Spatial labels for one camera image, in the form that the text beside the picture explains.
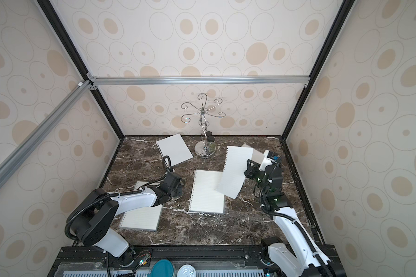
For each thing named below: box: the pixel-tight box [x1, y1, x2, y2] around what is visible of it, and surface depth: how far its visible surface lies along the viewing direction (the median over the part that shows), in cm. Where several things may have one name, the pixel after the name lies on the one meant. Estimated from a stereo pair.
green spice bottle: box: [207, 136, 217, 154], surface depth 106 cm
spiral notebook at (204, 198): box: [188, 169, 225, 214], surface depth 94 cm
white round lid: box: [176, 263, 198, 277], surface depth 67 cm
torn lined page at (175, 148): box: [156, 133, 194, 168], surface depth 116 cm
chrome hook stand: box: [180, 92, 227, 159], surface depth 97 cm
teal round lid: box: [146, 259, 176, 277], surface depth 66 cm
